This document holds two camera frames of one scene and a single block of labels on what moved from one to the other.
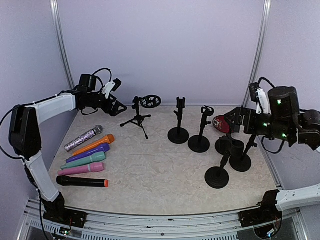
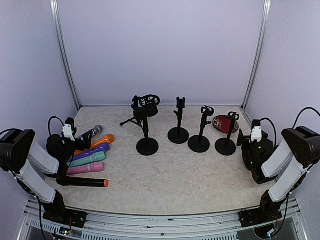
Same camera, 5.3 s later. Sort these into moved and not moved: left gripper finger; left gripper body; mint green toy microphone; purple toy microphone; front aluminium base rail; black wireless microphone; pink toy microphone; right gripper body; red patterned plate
Moved: left gripper body; right gripper body; left gripper finger
Not moved: front aluminium base rail; pink toy microphone; mint green toy microphone; black wireless microphone; purple toy microphone; red patterned plate
